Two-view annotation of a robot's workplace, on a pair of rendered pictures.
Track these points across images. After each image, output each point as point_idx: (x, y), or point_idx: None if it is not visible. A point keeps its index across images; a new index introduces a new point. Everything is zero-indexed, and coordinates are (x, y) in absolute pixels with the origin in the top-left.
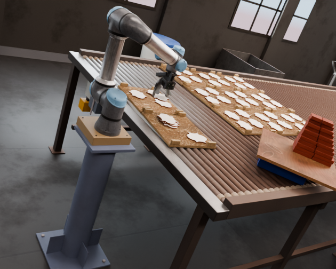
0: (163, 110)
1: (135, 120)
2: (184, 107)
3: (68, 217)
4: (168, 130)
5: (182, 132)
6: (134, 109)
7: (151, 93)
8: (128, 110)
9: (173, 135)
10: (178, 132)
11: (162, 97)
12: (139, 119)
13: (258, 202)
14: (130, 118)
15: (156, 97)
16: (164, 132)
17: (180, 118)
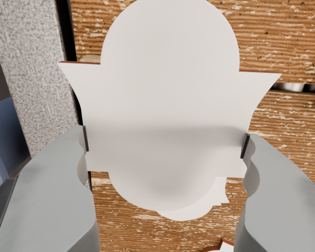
0: (257, 48)
1: (33, 139)
2: None
3: None
4: (142, 224)
5: (203, 231)
6: (69, 8)
7: (81, 67)
8: (21, 34)
9: (141, 249)
10: (180, 234)
11: (181, 166)
12: (60, 124)
13: None
14: (18, 118)
15: (96, 169)
16: (116, 232)
17: (295, 137)
